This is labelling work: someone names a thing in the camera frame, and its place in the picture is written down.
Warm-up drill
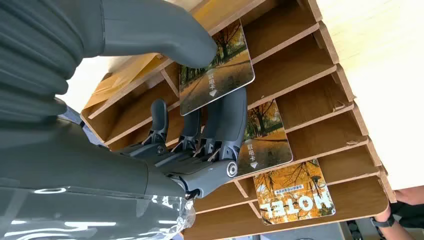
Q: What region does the autumn hotel key card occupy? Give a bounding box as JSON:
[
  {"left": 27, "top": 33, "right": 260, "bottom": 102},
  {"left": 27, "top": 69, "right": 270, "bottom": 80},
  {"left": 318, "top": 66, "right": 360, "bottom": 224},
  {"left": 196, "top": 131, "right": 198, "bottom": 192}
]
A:
[{"left": 253, "top": 158, "right": 336, "bottom": 226}]

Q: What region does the wooden slotted card rack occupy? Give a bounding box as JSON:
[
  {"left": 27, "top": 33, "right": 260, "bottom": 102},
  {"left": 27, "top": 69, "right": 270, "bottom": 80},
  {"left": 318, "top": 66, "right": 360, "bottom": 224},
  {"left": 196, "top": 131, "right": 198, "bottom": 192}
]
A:
[{"left": 80, "top": 0, "right": 398, "bottom": 240}]

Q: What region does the person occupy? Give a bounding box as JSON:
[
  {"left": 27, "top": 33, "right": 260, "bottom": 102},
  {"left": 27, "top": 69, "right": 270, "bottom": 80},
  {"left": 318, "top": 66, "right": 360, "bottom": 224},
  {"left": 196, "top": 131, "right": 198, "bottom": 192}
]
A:
[{"left": 389, "top": 200, "right": 424, "bottom": 230}]

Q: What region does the black wristwatch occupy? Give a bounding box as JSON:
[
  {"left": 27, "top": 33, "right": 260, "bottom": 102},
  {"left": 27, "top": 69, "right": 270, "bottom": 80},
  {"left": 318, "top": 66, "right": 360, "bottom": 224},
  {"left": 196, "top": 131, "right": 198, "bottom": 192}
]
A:
[{"left": 370, "top": 214, "right": 396, "bottom": 230}]

